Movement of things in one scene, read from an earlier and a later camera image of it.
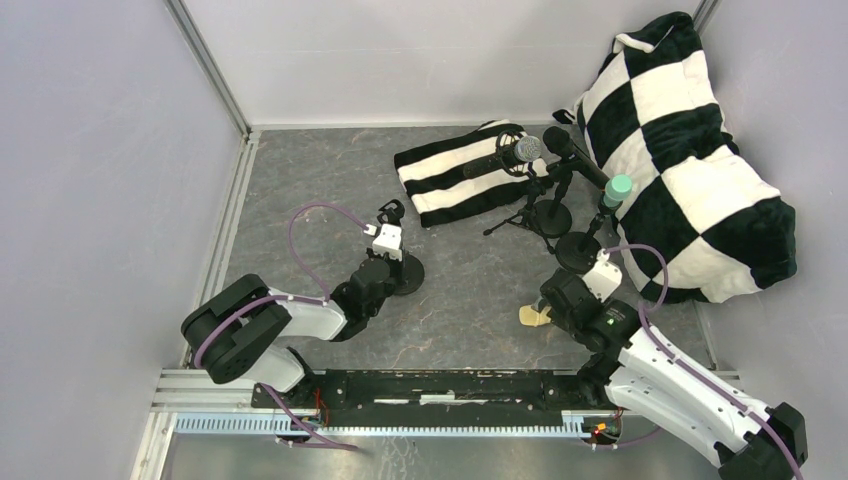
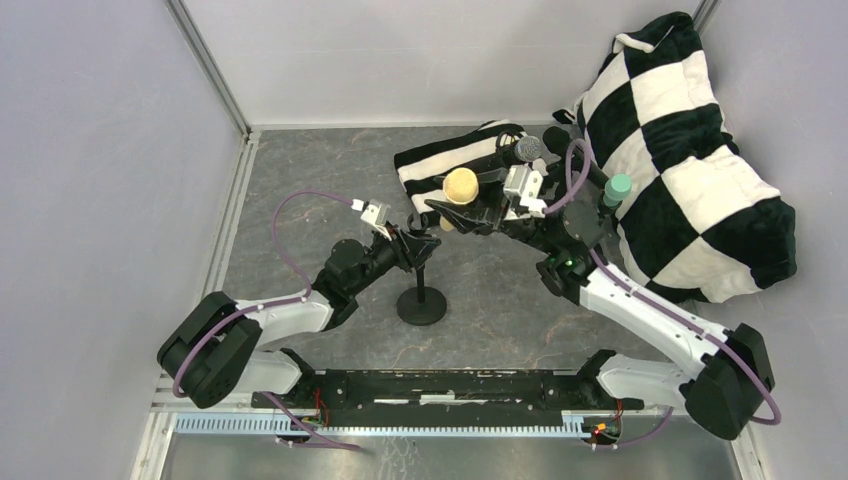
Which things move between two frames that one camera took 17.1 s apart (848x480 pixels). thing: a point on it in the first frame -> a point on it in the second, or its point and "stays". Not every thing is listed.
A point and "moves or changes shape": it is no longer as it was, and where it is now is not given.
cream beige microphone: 531,317 -> 460,185
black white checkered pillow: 649,111 stays
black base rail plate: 430,397 stays
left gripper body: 390,221 -> 402,245
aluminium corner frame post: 205,57 stays
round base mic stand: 411,269 moves or changes shape
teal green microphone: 617,189 stays
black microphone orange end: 560,142 stays
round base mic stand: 577,252 moves or changes shape
